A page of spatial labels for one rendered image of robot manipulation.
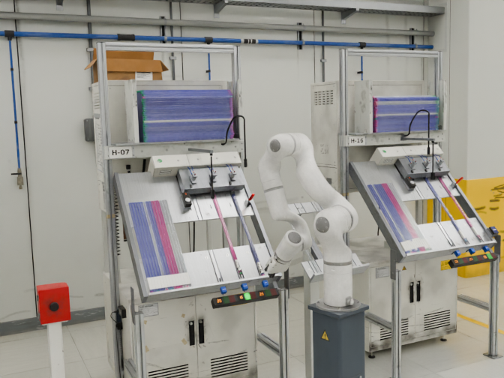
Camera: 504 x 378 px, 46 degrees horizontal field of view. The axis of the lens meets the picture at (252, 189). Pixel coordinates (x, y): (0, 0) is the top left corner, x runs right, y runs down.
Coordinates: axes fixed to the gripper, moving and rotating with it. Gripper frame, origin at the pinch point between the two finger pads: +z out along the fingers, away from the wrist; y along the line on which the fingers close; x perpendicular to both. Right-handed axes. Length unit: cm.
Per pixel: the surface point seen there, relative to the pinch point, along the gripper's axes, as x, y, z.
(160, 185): 64, -38, 10
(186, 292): 2.3, -39.7, 10.7
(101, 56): 120, -62, -27
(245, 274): 6.7, -8.2, 10.2
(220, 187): 56, -8, 6
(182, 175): 65, -27, 4
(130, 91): 104, -50, -18
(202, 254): 20.5, -26.6, 10.2
